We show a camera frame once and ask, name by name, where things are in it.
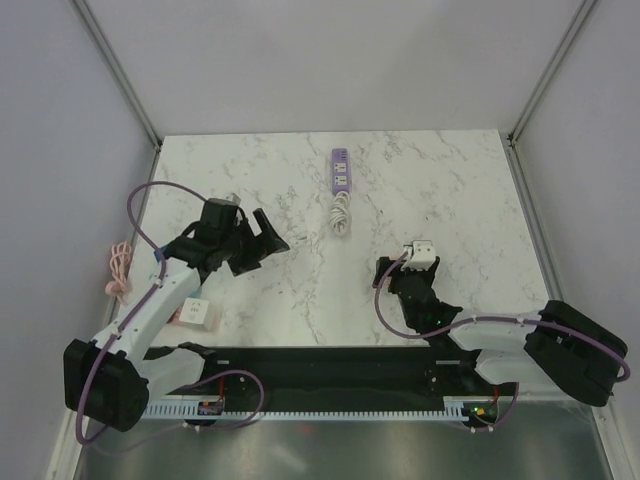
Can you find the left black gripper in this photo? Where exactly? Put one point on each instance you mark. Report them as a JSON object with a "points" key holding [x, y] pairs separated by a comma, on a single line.
{"points": [[267, 242]]}

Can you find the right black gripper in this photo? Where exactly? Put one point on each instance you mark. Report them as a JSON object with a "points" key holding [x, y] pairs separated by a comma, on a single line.
{"points": [[395, 272]]}

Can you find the purple power strip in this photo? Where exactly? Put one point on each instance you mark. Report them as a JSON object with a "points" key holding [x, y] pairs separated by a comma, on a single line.
{"points": [[340, 171]]}

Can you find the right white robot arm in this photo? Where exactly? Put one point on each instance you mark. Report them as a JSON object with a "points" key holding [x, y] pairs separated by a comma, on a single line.
{"points": [[556, 346]]}

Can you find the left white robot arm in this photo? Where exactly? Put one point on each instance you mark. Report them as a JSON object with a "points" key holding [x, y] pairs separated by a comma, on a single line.
{"points": [[108, 378]]}

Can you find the white cube socket adapter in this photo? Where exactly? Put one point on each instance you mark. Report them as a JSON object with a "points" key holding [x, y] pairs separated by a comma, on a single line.
{"points": [[195, 314]]}

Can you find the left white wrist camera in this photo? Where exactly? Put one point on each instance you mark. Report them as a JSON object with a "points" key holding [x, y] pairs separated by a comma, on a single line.
{"points": [[233, 199]]}

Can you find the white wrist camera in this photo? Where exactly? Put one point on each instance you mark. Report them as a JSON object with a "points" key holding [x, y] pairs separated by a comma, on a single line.
{"points": [[419, 255], [233, 199]]}

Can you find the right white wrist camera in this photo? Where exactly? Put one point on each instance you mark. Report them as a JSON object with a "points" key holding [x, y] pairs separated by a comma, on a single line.
{"points": [[419, 255]]}

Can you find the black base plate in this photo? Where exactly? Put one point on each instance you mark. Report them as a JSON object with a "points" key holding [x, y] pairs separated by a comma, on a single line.
{"points": [[363, 378]]}

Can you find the white slotted cable duct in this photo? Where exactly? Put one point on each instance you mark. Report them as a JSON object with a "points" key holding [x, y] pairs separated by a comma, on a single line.
{"points": [[177, 408]]}

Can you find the left aluminium frame post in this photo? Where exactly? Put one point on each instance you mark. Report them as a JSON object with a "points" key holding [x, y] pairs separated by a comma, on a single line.
{"points": [[92, 26]]}

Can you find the aluminium frame post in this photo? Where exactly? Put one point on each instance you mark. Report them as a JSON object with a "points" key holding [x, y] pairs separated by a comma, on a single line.
{"points": [[560, 54], [92, 26]]}

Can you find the right aluminium frame post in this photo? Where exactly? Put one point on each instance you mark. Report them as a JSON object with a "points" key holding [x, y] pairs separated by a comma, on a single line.
{"points": [[560, 54]]}

